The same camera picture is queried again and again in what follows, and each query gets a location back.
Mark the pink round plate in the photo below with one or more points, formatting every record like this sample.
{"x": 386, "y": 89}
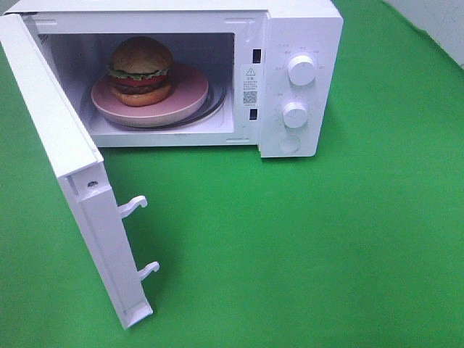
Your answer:
{"x": 187, "y": 95}

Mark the white microwave door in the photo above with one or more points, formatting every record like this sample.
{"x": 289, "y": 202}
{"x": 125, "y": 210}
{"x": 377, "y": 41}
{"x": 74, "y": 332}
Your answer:
{"x": 79, "y": 168}

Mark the green table cloth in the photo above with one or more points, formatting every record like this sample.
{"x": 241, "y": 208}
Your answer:
{"x": 358, "y": 246}

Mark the white microwave knob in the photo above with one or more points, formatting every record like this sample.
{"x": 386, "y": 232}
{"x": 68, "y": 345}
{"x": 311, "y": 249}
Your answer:
{"x": 301, "y": 69}
{"x": 295, "y": 114}

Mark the burger with lettuce and tomato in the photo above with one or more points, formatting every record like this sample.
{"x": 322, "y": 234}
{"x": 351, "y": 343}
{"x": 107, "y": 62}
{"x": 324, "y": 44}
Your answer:
{"x": 138, "y": 71}

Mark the white microwave oven body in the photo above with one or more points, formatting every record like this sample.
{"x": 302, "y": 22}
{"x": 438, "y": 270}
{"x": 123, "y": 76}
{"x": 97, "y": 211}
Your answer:
{"x": 243, "y": 46}

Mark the round white door button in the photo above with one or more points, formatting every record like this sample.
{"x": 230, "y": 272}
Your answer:
{"x": 289, "y": 144}

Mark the lower white microwave knob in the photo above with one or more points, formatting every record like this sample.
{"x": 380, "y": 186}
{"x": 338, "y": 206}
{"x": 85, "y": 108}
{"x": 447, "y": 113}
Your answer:
{"x": 295, "y": 114}

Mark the upper white microwave knob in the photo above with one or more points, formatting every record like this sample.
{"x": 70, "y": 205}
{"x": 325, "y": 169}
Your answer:
{"x": 301, "y": 69}

